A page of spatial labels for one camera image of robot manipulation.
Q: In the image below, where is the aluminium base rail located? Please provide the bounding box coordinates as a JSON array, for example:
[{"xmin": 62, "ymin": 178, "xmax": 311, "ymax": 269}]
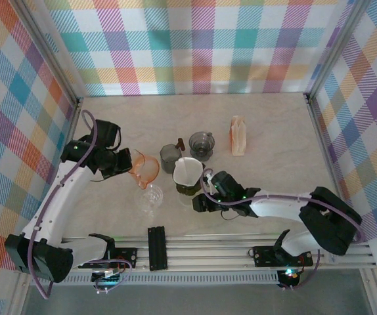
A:
[{"xmin": 56, "ymin": 233, "xmax": 377, "ymax": 273}]

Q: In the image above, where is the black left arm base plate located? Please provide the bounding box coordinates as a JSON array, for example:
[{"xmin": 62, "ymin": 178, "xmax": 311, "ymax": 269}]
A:
[{"xmin": 86, "ymin": 246, "xmax": 139, "ymax": 270}]

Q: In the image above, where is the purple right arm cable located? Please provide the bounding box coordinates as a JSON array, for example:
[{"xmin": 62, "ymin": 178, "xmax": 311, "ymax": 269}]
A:
[{"xmin": 200, "ymin": 168, "xmax": 365, "ymax": 291}]

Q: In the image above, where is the dark green coffee dripper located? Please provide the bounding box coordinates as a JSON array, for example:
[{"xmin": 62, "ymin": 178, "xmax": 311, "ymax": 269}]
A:
[{"xmin": 175, "ymin": 179, "xmax": 204, "ymax": 197}]

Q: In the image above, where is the aluminium frame post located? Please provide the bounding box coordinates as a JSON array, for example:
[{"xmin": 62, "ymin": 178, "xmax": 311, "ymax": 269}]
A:
[
  {"xmin": 13, "ymin": 0, "xmax": 85, "ymax": 111},
  {"xmin": 303, "ymin": 0, "xmax": 368, "ymax": 102}
]

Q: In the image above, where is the smoke grey coffee dripper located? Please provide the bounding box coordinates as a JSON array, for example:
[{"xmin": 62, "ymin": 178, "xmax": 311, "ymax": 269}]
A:
[{"xmin": 188, "ymin": 131, "xmax": 216, "ymax": 161}]

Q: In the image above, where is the clear coffee dripper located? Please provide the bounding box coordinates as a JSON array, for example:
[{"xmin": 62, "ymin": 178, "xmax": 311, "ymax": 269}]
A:
[{"xmin": 134, "ymin": 184, "xmax": 164, "ymax": 218}]

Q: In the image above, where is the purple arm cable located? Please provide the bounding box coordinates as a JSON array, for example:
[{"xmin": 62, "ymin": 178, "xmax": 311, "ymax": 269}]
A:
[
  {"xmin": 27, "ymin": 110, "xmax": 133, "ymax": 299},
  {"xmin": 200, "ymin": 168, "xmax": 365, "ymax": 291}
]

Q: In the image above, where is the white paper coffee filter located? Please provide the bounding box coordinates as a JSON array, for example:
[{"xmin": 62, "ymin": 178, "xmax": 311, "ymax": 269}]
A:
[{"xmin": 172, "ymin": 156, "xmax": 206, "ymax": 188}]

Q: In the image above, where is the aluminium side rail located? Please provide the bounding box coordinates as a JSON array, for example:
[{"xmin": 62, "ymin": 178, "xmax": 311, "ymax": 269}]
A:
[
  {"xmin": 9, "ymin": 97, "xmax": 84, "ymax": 315},
  {"xmin": 303, "ymin": 94, "xmax": 377, "ymax": 315}
]

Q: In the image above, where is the beige paper filter stack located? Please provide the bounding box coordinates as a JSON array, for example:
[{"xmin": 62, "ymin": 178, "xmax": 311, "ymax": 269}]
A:
[{"xmin": 231, "ymin": 115, "xmax": 248, "ymax": 156}]

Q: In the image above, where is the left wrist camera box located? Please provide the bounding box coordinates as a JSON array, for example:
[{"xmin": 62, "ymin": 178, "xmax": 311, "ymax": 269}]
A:
[{"xmin": 93, "ymin": 119, "xmax": 123, "ymax": 148}]

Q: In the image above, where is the black bracket bar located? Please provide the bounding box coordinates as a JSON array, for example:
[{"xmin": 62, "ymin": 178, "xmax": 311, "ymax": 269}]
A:
[{"xmin": 147, "ymin": 225, "xmax": 169, "ymax": 272}]

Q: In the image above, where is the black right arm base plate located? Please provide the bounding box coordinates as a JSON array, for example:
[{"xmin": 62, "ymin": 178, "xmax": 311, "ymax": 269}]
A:
[{"xmin": 252, "ymin": 245, "xmax": 315, "ymax": 268}]

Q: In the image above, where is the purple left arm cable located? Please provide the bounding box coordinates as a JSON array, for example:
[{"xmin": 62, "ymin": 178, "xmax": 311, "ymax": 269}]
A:
[{"xmin": 27, "ymin": 110, "xmax": 133, "ymax": 299}]

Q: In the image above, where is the orange coffee dripper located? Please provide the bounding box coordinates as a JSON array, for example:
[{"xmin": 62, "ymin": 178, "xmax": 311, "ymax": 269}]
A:
[{"xmin": 128, "ymin": 149, "xmax": 161, "ymax": 190}]

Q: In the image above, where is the grey slotted cable duct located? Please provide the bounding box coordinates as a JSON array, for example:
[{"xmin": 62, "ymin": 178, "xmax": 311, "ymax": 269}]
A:
[{"xmin": 30, "ymin": 270, "xmax": 280, "ymax": 286}]

